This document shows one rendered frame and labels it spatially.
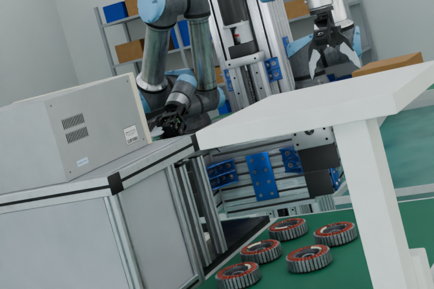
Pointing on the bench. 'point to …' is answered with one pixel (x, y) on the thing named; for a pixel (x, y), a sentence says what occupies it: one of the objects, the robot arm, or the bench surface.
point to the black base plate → (234, 237)
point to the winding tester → (70, 133)
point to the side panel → (155, 234)
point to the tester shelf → (104, 176)
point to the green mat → (410, 226)
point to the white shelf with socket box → (349, 155)
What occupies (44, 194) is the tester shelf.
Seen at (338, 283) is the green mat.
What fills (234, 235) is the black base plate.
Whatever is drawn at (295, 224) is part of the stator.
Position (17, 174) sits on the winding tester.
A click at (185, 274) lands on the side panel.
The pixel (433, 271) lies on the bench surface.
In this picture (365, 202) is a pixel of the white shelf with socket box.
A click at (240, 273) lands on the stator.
